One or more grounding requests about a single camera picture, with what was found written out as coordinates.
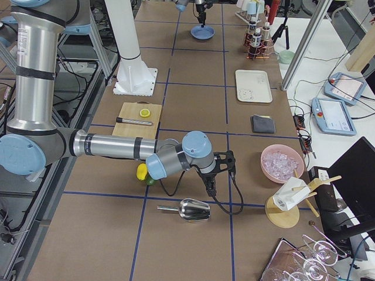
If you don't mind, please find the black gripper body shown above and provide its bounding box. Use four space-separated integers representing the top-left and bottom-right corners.
199 150 235 182
195 0 212 16

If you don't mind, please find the blue plastic plate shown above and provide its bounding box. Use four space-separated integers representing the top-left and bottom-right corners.
190 25 215 40

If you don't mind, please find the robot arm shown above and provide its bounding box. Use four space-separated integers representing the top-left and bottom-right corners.
1 1 236 197
173 0 213 28

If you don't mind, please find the steel ice scoop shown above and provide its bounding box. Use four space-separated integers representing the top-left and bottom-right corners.
157 198 211 222

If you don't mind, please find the front left tea bottle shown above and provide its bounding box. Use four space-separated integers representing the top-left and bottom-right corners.
246 16 257 47

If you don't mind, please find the tea bottle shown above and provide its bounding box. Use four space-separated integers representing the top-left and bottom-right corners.
261 22 270 40
246 16 257 47
248 28 261 59

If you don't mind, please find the pink bowl of ice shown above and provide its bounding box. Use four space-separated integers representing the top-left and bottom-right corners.
260 144 305 183

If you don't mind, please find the grey folded cloth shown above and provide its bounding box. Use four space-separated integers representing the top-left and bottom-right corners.
250 115 275 133

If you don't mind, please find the green lime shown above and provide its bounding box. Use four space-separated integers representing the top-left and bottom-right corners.
145 175 155 186

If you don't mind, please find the front right tea bottle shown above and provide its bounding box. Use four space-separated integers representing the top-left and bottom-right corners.
248 28 261 59

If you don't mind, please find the rear tea bottle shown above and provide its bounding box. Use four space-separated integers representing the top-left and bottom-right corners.
261 22 270 40

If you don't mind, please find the large yellow lemon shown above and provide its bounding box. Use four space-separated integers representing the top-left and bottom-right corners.
136 163 148 181

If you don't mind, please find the red thermos bottle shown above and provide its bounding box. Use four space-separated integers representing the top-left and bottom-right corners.
268 0 281 25

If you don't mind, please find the wooden cup stand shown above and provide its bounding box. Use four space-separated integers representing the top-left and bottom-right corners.
265 176 342 228

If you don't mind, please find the white bear tray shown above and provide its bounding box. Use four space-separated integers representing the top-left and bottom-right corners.
235 70 272 104

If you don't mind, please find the green bowl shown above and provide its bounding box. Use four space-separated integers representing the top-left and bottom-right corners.
278 50 295 64

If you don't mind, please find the lemon half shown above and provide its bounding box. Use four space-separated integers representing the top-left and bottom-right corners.
139 108 151 118

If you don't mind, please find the wooden cutting board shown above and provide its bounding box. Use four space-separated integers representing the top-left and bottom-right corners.
112 102 162 139

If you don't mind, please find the near teach pendant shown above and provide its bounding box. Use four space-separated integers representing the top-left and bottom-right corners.
311 98 357 136

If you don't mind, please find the teach pendant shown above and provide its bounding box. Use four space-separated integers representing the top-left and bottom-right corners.
311 98 357 136
324 72 367 106

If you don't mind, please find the wine glass tray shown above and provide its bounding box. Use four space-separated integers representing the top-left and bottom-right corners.
260 234 347 281

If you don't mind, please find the black monitor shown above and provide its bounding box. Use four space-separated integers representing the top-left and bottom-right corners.
326 136 375 244

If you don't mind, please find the far teach pendant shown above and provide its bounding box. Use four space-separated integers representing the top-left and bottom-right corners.
324 72 367 106

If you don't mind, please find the white wire cup rack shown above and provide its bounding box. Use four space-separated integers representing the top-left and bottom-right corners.
235 0 270 22

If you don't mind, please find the copper wire bottle rack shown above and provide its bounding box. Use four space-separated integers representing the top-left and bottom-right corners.
243 33 275 60

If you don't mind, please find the black camera tripod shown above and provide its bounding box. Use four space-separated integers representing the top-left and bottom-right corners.
271 0 291 50

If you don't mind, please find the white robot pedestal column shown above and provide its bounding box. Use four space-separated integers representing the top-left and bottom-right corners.
105 0 140 60

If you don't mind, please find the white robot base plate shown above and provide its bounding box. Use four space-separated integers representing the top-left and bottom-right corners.
113 67 158 97

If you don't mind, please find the steel handle knife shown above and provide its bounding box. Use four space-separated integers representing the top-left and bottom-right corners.
115 117 153 126

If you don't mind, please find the aluminium frame post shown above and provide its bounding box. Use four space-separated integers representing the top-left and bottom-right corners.
281 0 332 91

